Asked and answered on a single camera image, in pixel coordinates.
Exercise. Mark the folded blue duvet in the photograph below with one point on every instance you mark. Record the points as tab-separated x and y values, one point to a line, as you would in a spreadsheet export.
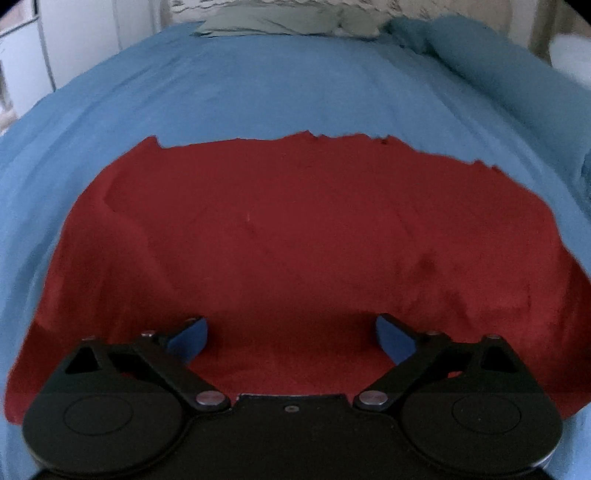
498	69

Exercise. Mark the small green pillow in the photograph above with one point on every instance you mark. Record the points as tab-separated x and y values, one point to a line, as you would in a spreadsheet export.
360	25

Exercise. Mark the blue bed sheet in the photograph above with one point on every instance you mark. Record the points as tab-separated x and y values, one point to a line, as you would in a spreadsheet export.
231	87

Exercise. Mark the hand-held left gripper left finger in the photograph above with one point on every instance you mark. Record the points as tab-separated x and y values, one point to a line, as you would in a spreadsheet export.
191	340

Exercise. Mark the large green pillow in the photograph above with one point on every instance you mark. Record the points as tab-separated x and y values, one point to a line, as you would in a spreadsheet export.
268	22

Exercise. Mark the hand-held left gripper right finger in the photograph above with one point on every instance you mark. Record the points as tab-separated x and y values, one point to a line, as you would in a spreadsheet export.
392	340

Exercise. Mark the white and grey wardrobe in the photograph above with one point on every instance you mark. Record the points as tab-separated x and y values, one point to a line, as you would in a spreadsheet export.
92	32

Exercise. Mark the white pillow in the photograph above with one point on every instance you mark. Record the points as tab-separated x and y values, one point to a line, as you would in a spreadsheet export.
572	53

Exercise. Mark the red knit sweater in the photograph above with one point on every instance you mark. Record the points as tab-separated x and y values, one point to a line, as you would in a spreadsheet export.
300	240

